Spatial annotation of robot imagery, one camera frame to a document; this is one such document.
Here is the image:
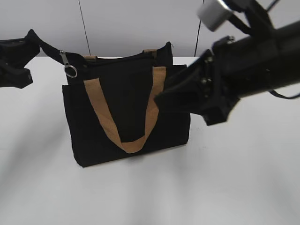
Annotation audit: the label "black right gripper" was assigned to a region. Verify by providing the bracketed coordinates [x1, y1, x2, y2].
[154, 36, 240, 126]

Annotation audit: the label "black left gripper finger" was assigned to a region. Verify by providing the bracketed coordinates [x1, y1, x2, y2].
[0, 61, 33, 89]
[0, 38, 40, 68]

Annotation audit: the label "silver zipper pull with ring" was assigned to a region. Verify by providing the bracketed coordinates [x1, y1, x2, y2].
[60, 50, 78, 78]

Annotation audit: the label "black tote bag tan handles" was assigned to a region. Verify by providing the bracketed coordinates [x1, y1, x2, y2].
[25, 30, 191, 167]

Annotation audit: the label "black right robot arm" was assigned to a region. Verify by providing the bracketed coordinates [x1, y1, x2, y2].
[154, 0, 300, 126]

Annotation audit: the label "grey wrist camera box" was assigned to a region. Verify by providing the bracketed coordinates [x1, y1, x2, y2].
[197, 0, 233, 32]

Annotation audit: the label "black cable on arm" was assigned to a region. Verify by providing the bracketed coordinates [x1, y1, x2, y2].
[268, 90, 300, 100]

